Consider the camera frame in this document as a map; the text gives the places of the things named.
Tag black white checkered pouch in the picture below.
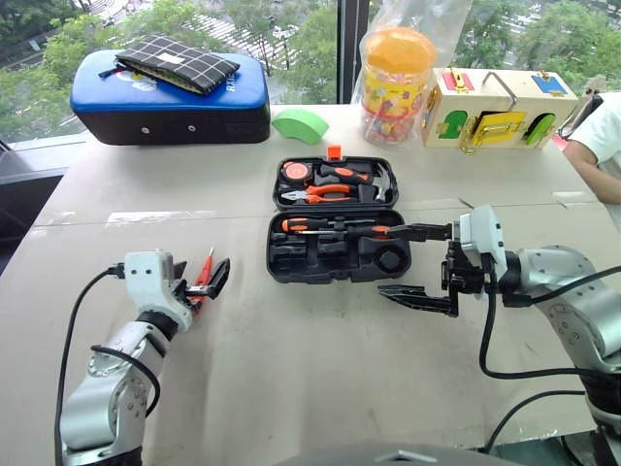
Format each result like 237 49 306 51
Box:
98 32 242 95

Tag person in white shirt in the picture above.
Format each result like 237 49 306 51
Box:
566 90 621 169

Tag dark window frame post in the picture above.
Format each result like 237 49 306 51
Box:
336 0 371 106

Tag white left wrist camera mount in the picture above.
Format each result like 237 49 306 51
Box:
122 249 195 334

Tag small red screwdriver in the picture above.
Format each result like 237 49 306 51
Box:
191 247 215 317

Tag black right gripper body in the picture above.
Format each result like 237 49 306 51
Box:
439 237 492 317

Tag clear plastic bag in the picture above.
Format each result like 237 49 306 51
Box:
349 0 474 150

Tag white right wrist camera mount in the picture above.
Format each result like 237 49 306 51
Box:
457 204 508 267

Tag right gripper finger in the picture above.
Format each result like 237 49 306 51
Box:
377 284 460 318
387 221 457 243

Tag black plastic tool case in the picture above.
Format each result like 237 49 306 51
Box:
265 154 414 286

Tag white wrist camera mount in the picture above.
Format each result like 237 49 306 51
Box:
457 204 508 267
122 249 195 334

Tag claw hammer orange black handle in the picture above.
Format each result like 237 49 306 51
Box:
316 161 396 202

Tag green curved foam block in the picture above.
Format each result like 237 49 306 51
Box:
271 108 330 147

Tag screwdriver with black handle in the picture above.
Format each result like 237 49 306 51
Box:
294 223 408 242

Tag wooden lock puzzle box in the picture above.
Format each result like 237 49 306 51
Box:
420 67 580 157

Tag clear jar with orange lid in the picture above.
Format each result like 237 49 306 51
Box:
360 26 439 148

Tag screwdriver with orange handle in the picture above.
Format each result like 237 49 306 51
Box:
280 216 348 234

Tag orange handled pliers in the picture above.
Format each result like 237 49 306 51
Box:
279 183 353 207

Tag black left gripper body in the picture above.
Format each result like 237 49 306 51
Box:
169 276 215 317

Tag dark side furniture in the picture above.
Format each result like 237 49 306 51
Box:
0 139 70 276

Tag orange black tape measure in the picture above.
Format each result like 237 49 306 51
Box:
281 160 314 185

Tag blue black padded case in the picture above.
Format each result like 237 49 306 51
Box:
69 48 273 147

